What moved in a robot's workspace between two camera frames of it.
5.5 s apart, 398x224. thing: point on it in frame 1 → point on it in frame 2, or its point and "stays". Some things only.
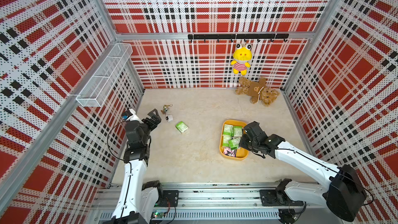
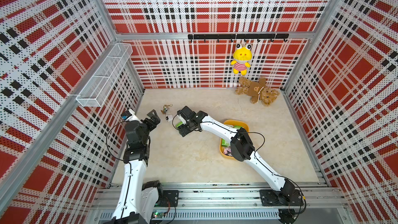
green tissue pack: x=227 y=136 stays
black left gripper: x=156 y=119 stays
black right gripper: x=242 y=143 → x=182 y=130
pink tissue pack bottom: x=228 y=152 stays
